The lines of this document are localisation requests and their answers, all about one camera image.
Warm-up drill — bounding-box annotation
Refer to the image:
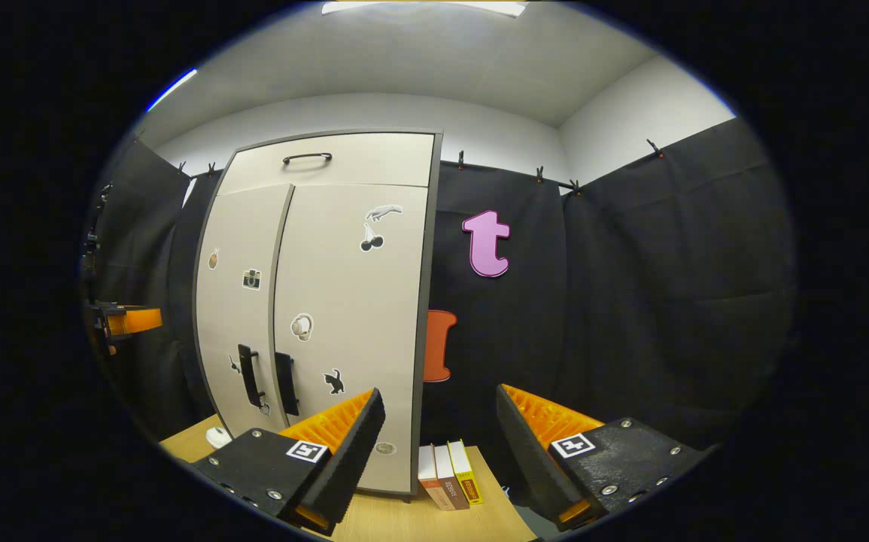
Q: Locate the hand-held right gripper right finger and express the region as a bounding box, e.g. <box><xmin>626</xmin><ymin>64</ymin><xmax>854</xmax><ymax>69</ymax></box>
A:
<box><xmin>496</xmin><ymin>384</ymin><xmax>713</xmax><ymax>531</ymax></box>

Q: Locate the white shoe cabinet door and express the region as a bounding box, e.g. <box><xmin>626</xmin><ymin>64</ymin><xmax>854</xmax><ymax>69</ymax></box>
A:
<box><xmin>272</xmin><ymin>183</ymin><xmax>431</xmax><ymax>494</ymax></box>
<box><xmin>195</xmin><ymin>184</ymin><xmax>293</xmax><ymax>436</ymax></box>

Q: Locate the black backdrop cloth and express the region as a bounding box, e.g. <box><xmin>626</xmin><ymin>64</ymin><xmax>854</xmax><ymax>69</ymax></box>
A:
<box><xmin>81</xmin><ymin>117</ymin><xmax>796</xmax><ymax>483</ymax></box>

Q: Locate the white cabinet drawer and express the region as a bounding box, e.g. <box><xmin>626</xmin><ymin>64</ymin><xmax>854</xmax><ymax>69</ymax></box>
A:
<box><xmin>217</xmin><ymin>133</ymin><xmax>436</xmax><ymax>198</ymax></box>

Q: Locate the ceiling light panel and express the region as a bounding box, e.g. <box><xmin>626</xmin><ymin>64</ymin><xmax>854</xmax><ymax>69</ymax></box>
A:
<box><xmin>147</xmin><ymin>68</ymin><xmax>199</xmax><ymax>114</ymax></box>
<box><xmin>321</xmin><ymin>0</ymin><xmax>529</xmax><ymax>17</ymax></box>

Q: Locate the white shoe cabinet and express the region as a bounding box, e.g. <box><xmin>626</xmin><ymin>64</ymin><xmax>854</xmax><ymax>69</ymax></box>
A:
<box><xmin>192</xmin><ymin>129</ymin><xmax>444</xmax><ymax>501</ymax></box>

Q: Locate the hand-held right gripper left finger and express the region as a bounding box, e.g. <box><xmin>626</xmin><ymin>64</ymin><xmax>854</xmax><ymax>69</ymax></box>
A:
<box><xmin>192</xmin><ymin>388</ymin><xmax>387</xmax><ymax>537</ymax></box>

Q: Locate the red spine book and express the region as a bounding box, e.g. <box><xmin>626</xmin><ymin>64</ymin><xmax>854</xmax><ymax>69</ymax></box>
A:
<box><xmin>418</xmin><ymin>444</ymin><xmax>450</xmax><ymax>511</ymax></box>

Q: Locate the brown spine book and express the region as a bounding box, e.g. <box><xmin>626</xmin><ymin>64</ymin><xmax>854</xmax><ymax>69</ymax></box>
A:
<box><xmin>434</xmin><ymin>444</ymin><xmax>471</xmax><ymax>510</ymax></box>

